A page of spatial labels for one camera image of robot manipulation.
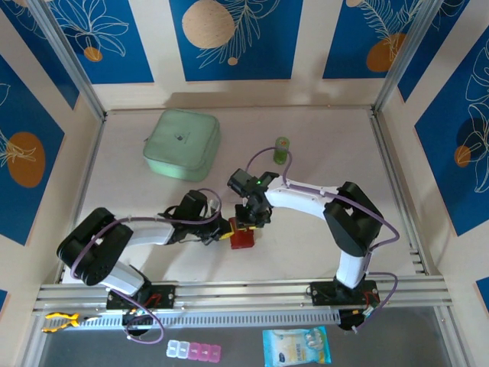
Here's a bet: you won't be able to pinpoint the mint green zip case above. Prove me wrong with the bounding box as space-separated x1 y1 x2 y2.
142 109 222 182

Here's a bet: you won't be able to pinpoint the red card holder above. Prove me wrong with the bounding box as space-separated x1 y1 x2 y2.
230 216 257 250

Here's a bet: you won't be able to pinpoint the yellow handled pliers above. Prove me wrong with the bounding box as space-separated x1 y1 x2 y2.
40 312 102 334

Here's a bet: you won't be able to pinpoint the grey slotted cable duct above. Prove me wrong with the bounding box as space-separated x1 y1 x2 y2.
40 309 341 330

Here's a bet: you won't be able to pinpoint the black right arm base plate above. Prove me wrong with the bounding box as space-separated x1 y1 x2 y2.
308 280 380 307

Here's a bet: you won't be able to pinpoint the aluminium table side rail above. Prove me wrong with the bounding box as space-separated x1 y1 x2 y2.
57 114 106 284
370 110 436 276

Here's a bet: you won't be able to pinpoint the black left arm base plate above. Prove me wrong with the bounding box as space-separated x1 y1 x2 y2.
105 283 176 310

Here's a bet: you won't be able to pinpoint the blue wet wipes packet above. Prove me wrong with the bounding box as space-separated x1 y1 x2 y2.
262 325 332 367

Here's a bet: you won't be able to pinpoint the white and pink pill organizer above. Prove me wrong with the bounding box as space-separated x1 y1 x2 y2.
166 339 222 362

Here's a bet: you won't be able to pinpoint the aluminium frame post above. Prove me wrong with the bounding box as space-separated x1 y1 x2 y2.
28 0 107 120
373 0 436 112

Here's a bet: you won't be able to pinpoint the small green cylinder bottle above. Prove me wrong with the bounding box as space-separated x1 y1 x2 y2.
273 136 291 166

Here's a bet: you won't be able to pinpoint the aluminium mounting rail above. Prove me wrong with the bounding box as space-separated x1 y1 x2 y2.
32 275 454 315

